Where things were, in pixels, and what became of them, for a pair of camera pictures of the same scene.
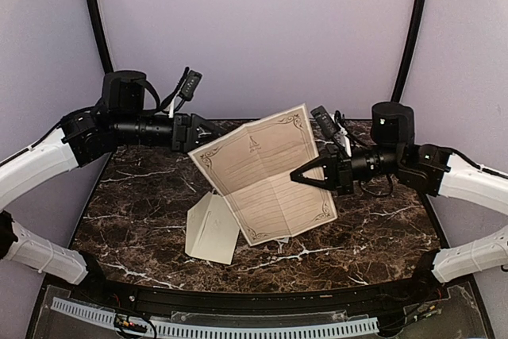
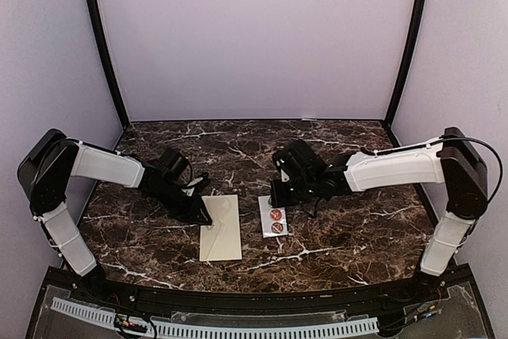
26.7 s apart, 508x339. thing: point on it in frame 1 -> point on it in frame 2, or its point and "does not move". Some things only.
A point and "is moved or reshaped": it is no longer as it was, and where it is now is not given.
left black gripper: x=182 y=139 -> x=190 y=214
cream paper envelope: x=212 y=231 is moved or reshaped
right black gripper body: x=344 y=174 -> x=294 y=196
